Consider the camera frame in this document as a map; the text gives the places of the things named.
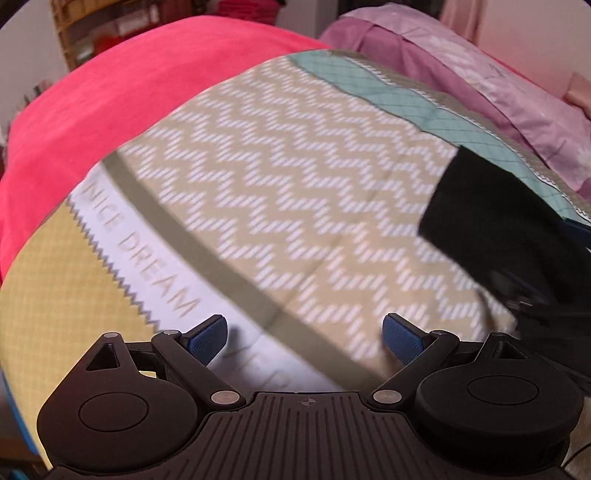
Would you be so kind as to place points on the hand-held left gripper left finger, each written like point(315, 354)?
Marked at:
point(207, 339)

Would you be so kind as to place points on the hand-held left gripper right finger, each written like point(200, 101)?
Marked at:
point(404, 341)

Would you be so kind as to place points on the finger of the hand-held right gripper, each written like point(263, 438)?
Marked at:
point(578, 233)

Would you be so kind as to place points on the black pants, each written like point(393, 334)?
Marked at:
point(485, 207)

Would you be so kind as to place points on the peach pillow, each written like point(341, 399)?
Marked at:
point(579, 90)

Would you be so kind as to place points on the zigzag patterned quilt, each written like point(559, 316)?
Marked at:
point(286, 184)

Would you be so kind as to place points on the purple satin pillow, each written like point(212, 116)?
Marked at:
point(461, 69)

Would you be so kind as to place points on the pink curtain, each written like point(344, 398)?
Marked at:
point(461, 18)

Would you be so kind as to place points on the pink bed sheet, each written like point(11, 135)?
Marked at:
point(115, 101)

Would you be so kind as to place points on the red cloth bundle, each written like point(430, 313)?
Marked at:
point(244, 7)

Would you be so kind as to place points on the wooden shelf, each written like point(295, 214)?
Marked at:
point(78, 27)

